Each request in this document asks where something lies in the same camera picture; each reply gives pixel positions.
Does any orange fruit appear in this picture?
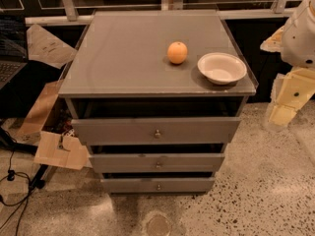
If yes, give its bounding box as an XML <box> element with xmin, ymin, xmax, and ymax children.
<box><xmin>167</xmin><ymin>41</ymin><xmax>188</xmax><ymax>64</ymax></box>

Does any grey bottom drawer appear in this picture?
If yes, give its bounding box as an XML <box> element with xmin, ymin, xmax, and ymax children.
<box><xmin>101</xmin><ymin>177</ymin><xmax>215</xmax><ymax>194</ymax></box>

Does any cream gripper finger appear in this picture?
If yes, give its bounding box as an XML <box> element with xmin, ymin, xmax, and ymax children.
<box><xmin>265</xmin><ymin>102</ymin><xmax>296</xmax><ymax>131</ymax></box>

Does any grey drawer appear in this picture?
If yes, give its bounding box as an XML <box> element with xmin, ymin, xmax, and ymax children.
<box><xmin>72</xmin><ymin>117</ymin><xmax>240</xmax><ymax>146</ymax></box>
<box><xmin>90</xmin><ymin>153</ymin><xmax>224</xmax><ymax>173</ymax></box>
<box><xmin>101</xmin><ymin>177</ymin><xmax>215</xmax><ymax>194</ymax></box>

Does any brown paper sheet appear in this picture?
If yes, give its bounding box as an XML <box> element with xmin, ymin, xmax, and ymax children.
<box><xmin>27</xmin><ymin>25</ymin><xmax>77</xmax><ymax>69</ymax></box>

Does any black cable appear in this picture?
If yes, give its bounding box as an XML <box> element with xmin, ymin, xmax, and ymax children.
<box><xmin>0</xmin><ymin>128</ymin><xmax>47</xmax><ymax>236</ymax></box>

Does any grey middle drawer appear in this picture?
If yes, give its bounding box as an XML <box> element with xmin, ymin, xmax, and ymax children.
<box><xmin>90</xmin><ymin>153</ymin><xmax>224</xmax><ymax>173</ymax></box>

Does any grey top drawer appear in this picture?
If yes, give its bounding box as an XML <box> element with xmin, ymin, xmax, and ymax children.
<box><xmin>72</xmin><ymin>117</ymin><xmax>240</xmax><ymax>146</ymax></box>

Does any metal window rail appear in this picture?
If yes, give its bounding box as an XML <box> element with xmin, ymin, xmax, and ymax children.
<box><xmin>25</xmin><ymin>0</ymin><xmax>302</xmax><ymax>26</ymax></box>

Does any grey drawer cabinet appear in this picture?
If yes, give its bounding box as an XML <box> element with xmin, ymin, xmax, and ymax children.
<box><xmin>59</xmin><ymin>10</ymin><xmax>257</xmax><ymax>181</ymax></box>

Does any black laptop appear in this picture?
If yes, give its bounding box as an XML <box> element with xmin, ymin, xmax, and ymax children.
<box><xmin>0</xmin><ymin>15</ymin><xmax>28</xmax><ymax>89</ymax></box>

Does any brown cardboard box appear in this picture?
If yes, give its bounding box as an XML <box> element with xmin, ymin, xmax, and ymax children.
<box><xmin>18</xmin><ymin>80</ymin><xmax>91</xmax><ymax>170</ymax></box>

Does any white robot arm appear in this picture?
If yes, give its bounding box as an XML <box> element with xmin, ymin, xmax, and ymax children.
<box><xmin>260</xmin><ymin>0</ymin><xmax>315</xmax><ymax>127</ymax></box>

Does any white bowl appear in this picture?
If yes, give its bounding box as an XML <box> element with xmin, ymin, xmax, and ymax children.
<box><xmin>197</xmin><ymin>52</ymin><xmax>247</xmax><ymax>86</ymax></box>

